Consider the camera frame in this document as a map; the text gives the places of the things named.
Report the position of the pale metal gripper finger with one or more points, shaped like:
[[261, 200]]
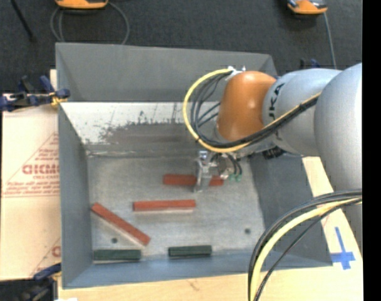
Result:
[[206, 179], [199, 180]]

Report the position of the red-brown flat block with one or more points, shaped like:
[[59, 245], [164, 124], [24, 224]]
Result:
[[178, 179], [121, 225], [163, 205]]

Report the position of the grey metal bin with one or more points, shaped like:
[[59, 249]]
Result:
[[146, 168]]

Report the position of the dark green flat block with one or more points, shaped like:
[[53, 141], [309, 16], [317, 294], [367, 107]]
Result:
[[116, 255], [190, 251]]

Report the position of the brown cardboard board red print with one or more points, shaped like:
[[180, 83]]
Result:
[[27, 136]]

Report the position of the black cylinder on white bracket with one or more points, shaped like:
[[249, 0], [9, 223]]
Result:
[[273, 153]]

